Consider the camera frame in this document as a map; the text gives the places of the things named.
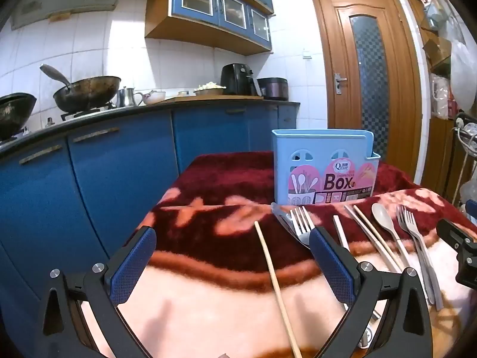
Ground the grey handled fork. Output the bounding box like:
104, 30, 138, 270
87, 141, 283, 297
396, 206, 436, 304
403, 209, 445, 311

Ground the steel pitcher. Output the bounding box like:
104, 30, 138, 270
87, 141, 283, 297
117, 87, 144, 108

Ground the blue wall cabinet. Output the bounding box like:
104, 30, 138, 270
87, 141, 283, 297
145, 0, 274, 55

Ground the black wok with handle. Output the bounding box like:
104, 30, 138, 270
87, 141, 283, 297
40, 63, 122, 114

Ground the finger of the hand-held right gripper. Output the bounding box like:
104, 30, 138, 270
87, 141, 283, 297
436, 218, 477, 250
455, 243, 477, 290

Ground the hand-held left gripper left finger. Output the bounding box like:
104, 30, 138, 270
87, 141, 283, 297
28, 226, 157, 358

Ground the beige chopstick white handle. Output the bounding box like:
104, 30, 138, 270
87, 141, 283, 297
352, 204, 405, 272
343, 204, 397, 273

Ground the wooden door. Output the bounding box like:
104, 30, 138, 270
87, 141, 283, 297
310, 0, 423, 191

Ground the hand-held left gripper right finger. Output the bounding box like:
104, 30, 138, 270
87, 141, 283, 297
309, 226, 435, 358

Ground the long wooden chopstick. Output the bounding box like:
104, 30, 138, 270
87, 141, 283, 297
254, 221, 303, 358

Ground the cardboard box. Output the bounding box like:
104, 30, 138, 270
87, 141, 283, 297
423, 37, 452, 70

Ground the silver knife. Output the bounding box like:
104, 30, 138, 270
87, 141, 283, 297
271, 202, 312, 249

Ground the white bowl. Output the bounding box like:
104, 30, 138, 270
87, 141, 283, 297
143, 90, 167, 105

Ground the silver fork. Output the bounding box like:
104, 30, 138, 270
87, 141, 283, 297
290, 206, 317, 236

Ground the gas stove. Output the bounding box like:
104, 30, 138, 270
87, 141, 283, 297
60, 102, 116, 122

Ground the white cable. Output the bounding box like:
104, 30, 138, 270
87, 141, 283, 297
452, 119, 472, 204

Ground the light blue utensil box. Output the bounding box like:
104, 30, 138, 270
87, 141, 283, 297
271, 129, 381, 206

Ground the beige spoon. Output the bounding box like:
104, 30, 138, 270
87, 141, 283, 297
371, 203, 412, 269

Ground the blue kitchen base cabinet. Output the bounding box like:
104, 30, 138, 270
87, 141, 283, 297
0, 101, 301, 344

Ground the wooden shelf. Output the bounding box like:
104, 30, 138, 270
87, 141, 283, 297
404, 0, 477, 120

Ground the white plastic bag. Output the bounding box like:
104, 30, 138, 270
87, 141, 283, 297
449, 39, 477, 110

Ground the black air fryer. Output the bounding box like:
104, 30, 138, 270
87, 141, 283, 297
220, 63, 261, 96

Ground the bowl of food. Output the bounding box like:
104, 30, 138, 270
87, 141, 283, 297
193, 81, 227, 96

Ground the dark rice cooker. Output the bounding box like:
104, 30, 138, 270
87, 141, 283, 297
257, 78, 289, 101

